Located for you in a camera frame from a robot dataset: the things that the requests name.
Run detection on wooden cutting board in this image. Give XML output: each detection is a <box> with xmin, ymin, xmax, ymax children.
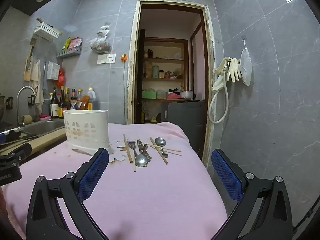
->
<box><xmin>23</xmin><ymin>56</ymin><xmax>33</xmax><ymax>82</ymax></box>

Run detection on steel sink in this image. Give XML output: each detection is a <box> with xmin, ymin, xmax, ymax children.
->
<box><xmin>22</xmin><ymin>118</ymin><xmax>66</xmax><ymax>137</ymax></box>

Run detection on steel fork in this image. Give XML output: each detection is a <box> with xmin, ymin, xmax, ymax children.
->
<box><xmin>142</xmin><ymin>143</ymin><xmax>152</xmax><ymax>167</ymax></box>
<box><xmin>136</xmin><ymin>140</ymin><xmax>150</xmax><ymax>162</ymax></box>

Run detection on pink blanket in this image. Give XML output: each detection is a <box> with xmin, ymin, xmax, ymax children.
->
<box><xmin>2</xmin><ymin>121</ymin><xmax>229</xmax><ymax>240</ymax></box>

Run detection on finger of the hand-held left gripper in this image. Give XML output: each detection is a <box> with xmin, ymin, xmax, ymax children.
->
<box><xmin>0</xmin><ymin>144</ymin><xmax>33</xmax><ymax>167</ymax></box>
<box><xmin>0</xmin><ymin>127</ymin><xmax>23</xmax><ymax>143</ymax></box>

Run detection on grey cabinet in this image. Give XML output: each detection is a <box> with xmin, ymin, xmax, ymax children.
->
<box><xmin>161</xmin><ymin>100</ymin><xmax>206</xmax><ymax>153</ymax></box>

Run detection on row of sauce bottles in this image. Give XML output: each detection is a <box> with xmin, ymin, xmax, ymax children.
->
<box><xmin>49</xmin><ymin>86</ymin><xmax>87</xmax><ymax>118</ymax></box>

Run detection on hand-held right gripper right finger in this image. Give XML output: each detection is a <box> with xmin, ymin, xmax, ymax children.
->
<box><xmin>211</xmin><ymin>149</ymin><xmax>293</xmax><ymax>240</ymax></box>

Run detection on green box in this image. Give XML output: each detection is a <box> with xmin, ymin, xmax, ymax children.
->
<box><xmin>142</xmin><ymin>90</ymin><xmax>158</xmax><ymax>100</ymax></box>

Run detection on wooden door frame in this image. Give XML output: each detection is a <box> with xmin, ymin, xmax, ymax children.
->
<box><xmin>126</xmin><ymin>0</ymin><xmax>216</xmax><ymax>166</ymax></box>

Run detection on white plastic utensil holder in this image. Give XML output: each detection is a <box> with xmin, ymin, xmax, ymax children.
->
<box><xmin>63</xmin><ymin>109</ymin><xmax>110</xmax><ymax>155</ymax></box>

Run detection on grey wall rack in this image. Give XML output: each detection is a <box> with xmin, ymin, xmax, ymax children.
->
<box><xmin>57</xmin><ymin>46</ymin><xmax>83</xmax><ymax>58</ymax></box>

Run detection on cream rubber gloves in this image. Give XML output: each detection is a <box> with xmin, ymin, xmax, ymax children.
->
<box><xmin>212</xmin><ymin>57</ymin><xmax>242</xmax><ymax>91</ymax></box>

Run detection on black cable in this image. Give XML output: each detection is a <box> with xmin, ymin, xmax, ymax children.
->
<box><xmin>292</xmin><ymin>202</ymin><xmax>318</xmax><ymax>233</ymax></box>

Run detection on hanging clear plastic bag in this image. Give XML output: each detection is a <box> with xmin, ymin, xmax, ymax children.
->
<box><xmin>90</xmin><ymin>25</ymin><xmax>111</xmax><ymax>54</ymax></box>

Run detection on beige hanging towel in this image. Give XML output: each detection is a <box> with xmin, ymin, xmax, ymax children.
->
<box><xmin>30</xmin><ymin>59</ymin><xmax>44</xmax><ymax>116</ymax></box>

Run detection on white cable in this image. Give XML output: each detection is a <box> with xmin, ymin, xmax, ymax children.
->
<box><xmin>123</xmin><ymin>61</ymin><xmax>127</xmax><ymax>124</ymax></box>

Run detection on wooden shelf unit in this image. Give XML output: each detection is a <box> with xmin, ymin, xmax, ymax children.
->
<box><xmin>142</xmin><ymin>37</ymin><xmax>190</xmax><ymax>101</ymax></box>

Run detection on steel faucet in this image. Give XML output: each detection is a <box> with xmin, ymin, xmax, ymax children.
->
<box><xmin>16</xmin><ymin>86</ymin><xmax>36</xmax><ymax>128</ymax></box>

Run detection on red snack packet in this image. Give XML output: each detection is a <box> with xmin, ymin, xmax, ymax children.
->
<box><xmin>68</xmin><ymin>37</ymin><xmax>83</xmax><ymax>49</ymax></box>

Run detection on small steel spoon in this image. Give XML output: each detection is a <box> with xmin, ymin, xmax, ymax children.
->
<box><xmin>154</xmin><ymin>137</ymin><xmax>169</xmax><ymax>159</ymax></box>

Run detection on clear oil jug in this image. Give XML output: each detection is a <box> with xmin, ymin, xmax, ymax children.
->
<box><xmin>87</xmin><ymin>87</ymin><xmax>97</xmax><ymax>111</ymax></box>

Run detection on large steel spoon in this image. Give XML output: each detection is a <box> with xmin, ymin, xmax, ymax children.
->
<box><xmin>127</xmin><ymin>141</ymin><xmax>148</xmax><ymax>168</ymax></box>

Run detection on red plastic bag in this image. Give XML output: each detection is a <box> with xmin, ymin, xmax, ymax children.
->
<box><xmin>56</xmin><ymin>68</ymin><xmax>66</xmax><ymax>87</ymax></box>

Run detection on white mesh bag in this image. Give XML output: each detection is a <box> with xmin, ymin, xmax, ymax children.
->
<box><xmin>238</xmin><ymin>47</ymin><xmax>253</xmax><ymax>87</ymax></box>

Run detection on white wall basket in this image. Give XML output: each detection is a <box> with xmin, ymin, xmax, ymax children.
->
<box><xmin>33</xmin><ymin>22</ymin><xmax>61</xmax><ymax>41</ymax></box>

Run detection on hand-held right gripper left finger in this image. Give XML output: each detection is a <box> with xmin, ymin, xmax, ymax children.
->
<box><xmin>26</xmin><ymin>148</ymin><xmax>110</xmax><ymax>240</ymax></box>

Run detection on white wall box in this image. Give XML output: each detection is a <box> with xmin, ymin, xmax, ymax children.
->
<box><xmin>47</xmin><ymin>61</ymin><xmax>61</xmax><ymax>81</ymax></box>

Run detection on white hose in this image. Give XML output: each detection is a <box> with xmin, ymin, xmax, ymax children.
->
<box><xmin>208</xmin><ymin>60</ymin><xmax>229</xmax><ymax>124</ymax></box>

